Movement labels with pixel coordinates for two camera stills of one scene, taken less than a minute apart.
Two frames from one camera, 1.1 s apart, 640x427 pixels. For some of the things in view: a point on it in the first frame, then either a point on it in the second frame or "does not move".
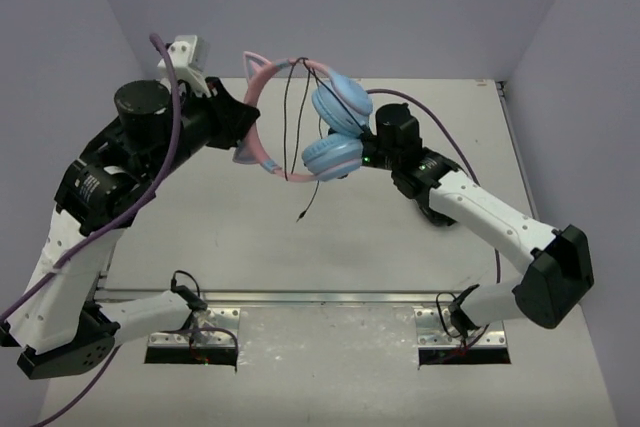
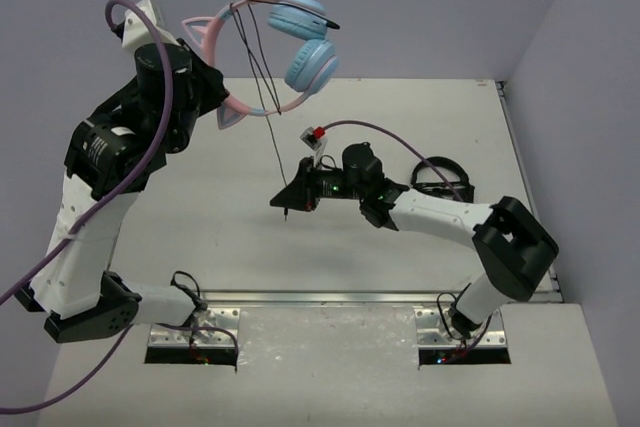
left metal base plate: [226, 318] does not move
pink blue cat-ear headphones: [340, 108] -> [311, 62]
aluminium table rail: [300, 297] does not move
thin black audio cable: [311, 75] -> [267, 73]
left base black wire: [194, 304] does not move
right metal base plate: [430, 334] does not move
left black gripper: [220, 114] -> [208, 83]
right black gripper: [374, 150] -> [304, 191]
